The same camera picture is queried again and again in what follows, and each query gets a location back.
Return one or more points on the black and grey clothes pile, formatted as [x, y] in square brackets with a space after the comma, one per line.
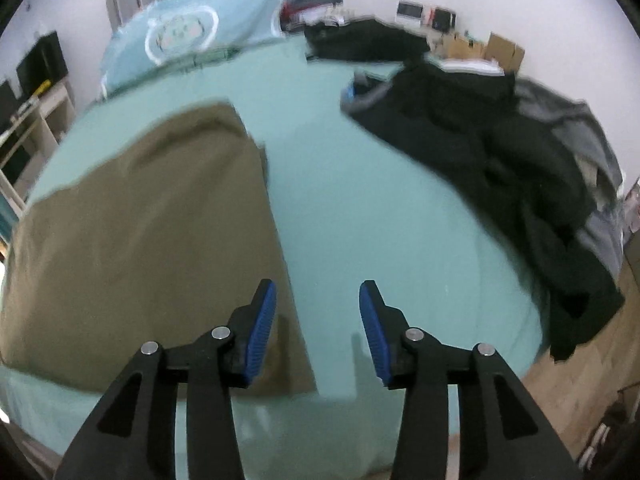
[527, 161]

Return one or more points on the black computer monitor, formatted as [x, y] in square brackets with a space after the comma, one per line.
[9, 104]

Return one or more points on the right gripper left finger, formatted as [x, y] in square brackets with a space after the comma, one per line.
[130, 433]

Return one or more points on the folded clothes stack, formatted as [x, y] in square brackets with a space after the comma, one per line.
[294, 12]

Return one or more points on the brown cardboard box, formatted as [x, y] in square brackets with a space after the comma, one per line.
[508, 55]

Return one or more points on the wooden computer desk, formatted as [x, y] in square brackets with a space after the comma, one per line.
[31, 140]

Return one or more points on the teal bed sheet mattress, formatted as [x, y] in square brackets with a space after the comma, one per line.
[348, 209]

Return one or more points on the black computer tower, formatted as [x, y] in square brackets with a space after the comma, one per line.
[44, 61]

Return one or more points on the white small appliance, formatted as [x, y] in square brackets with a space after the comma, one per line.
[409, 12]

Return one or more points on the black kettle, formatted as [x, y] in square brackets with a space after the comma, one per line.
[443, 20]

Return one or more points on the olive green hooded jacket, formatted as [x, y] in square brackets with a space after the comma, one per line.
[161, 242]

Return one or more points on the blue dinosaur print quilt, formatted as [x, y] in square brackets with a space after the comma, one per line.
[176, 33]

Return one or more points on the black backpack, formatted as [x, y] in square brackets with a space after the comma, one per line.
[364, 41]

